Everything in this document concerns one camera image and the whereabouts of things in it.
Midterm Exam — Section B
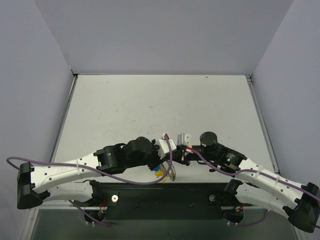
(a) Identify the blue key tag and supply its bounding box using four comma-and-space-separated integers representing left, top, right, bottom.
153, 165, 162, 172

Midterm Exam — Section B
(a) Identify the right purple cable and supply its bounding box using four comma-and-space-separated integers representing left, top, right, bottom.
192, 147, 320, 202

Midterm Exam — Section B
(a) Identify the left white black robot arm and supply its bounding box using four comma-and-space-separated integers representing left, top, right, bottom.
17, 137, 174, 210

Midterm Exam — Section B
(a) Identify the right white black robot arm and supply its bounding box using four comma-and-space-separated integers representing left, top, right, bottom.
177, 131, 320, 233

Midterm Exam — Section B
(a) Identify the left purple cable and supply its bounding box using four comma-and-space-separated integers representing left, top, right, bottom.
6, 136, 174, 186

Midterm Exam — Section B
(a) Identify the metal ring disc with keyrings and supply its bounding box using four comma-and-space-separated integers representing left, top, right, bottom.
160, 161, 177, 182

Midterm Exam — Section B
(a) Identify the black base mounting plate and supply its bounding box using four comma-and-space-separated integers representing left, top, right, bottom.
72, 182, 254, 221

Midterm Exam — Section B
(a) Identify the purple cable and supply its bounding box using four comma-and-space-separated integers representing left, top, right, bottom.
192, 147, 320, 202
6, 136, 174, 186

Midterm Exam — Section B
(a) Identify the aluminium frame rail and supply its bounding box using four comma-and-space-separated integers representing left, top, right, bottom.
29, 188, 300, 211

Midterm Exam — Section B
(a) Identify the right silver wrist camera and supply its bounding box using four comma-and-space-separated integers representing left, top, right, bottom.
177, 133, 191, 147

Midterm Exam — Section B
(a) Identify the yellow key tag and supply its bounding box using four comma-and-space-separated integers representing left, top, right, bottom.
154, 170, 168, 182

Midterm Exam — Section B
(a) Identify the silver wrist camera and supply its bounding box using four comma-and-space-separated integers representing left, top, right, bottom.
177, 133, 191, 147
155, 138, 177, 160

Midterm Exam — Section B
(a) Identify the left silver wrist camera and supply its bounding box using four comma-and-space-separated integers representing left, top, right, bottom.
155, 138, 177, 160

